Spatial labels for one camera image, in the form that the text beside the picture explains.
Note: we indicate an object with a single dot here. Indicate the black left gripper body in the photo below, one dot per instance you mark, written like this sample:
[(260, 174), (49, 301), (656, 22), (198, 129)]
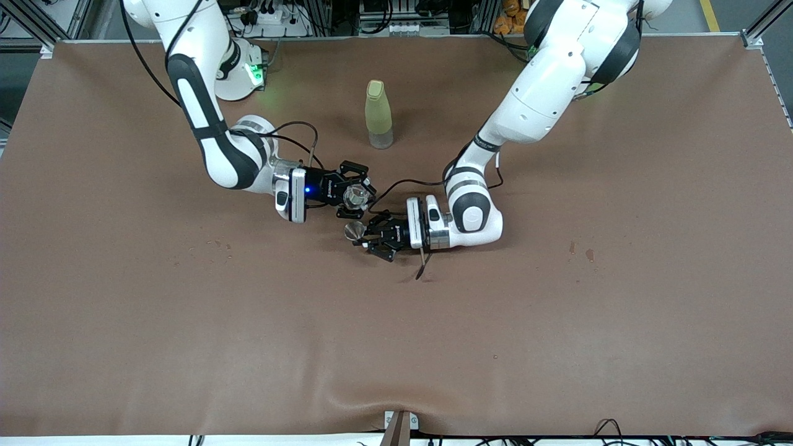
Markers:
[(394, 233)]

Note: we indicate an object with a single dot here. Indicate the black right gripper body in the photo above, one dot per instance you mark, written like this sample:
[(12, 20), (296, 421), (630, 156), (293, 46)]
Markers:
[(324, 191)]

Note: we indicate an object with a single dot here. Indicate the small clear glass cup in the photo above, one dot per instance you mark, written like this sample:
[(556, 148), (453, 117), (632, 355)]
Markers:
[(357, 197)]

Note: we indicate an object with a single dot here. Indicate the steel double jigger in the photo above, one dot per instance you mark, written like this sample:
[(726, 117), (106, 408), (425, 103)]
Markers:
[(354, 231)]

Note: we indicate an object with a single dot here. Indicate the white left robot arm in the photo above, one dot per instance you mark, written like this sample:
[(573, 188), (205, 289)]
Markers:
[(545, 99)]

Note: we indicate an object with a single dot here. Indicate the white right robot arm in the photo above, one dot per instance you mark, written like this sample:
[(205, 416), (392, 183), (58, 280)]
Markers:
[(217, 155)]

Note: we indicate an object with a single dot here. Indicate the yellow-green water bottle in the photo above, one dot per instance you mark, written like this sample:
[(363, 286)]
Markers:
[(378, 114)]

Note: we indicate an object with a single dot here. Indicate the brown table cloth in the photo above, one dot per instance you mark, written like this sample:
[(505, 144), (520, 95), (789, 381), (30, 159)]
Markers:
[(396, 341)]

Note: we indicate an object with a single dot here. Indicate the grey electronics box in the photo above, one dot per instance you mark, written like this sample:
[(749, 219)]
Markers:
[(403, 28)]

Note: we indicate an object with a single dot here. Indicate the white power strip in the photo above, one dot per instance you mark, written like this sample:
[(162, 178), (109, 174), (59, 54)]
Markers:
[(272, 21)]

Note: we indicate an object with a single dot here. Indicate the orange snack bag pile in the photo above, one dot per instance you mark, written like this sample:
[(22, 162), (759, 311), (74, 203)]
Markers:
[(509, 18)]

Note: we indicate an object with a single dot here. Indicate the aluminium frame strut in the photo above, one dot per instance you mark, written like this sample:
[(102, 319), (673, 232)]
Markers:
[(486, 15), (322, 18)]

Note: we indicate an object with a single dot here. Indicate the silver mount bracket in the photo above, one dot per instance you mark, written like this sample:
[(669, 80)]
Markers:
[(414, 421)]

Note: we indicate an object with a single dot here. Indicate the brown mount bar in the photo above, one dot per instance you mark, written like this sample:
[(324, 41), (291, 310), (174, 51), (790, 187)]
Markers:
[(396, 433)]

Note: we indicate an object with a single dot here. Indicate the aluminium corner frame post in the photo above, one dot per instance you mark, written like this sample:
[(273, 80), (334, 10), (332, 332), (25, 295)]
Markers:
[(77, 18), (753, 38)]

